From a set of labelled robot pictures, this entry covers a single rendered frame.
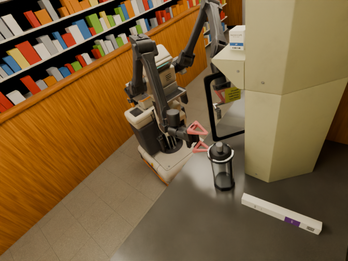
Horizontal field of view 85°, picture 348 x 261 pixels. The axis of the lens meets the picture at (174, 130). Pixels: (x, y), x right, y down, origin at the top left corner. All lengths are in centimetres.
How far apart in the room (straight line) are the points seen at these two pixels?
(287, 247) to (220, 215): 25
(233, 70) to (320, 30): 23
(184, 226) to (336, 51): 79
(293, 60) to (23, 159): 233
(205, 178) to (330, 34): 72
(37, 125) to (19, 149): 27
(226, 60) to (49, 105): 196
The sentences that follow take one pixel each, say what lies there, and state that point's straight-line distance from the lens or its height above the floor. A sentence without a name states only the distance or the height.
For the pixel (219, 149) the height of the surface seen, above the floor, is 119.
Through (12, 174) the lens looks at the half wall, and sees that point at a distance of 246.
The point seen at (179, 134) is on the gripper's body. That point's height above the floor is 121.
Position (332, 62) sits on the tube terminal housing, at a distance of 69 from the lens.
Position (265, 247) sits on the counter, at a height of 94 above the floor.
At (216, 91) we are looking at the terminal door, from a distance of 89.
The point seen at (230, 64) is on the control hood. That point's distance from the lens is 66.
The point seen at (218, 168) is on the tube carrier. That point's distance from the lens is 81.
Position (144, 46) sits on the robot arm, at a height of 153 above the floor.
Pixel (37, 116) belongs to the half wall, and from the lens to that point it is 232.
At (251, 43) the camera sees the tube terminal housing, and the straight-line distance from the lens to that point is 61.
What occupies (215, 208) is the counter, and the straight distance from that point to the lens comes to 92.
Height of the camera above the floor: 177
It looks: 40 degrees down
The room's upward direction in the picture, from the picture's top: 18 degrees counter-clockwise
